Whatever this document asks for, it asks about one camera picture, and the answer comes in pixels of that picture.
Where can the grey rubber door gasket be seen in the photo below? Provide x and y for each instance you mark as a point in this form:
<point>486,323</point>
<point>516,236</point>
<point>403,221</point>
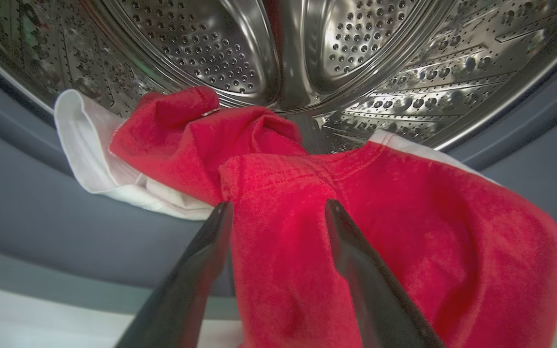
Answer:
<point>41,217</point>

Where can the white garment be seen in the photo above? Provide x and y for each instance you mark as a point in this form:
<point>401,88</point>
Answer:
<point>85,145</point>

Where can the white front-load washing machine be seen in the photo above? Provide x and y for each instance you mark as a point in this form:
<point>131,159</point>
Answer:
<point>17,319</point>

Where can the red garment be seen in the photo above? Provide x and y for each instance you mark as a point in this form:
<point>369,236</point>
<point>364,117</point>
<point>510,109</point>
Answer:
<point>404,232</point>

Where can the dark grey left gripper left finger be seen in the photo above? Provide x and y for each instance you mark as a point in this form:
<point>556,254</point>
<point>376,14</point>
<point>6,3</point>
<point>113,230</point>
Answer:
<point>186,290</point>

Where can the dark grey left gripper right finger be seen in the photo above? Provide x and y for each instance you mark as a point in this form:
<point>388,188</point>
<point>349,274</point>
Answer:
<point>375,299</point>

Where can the perforated steel washer drum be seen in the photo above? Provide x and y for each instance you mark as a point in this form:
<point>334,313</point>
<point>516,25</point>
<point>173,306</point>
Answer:
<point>201,43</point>

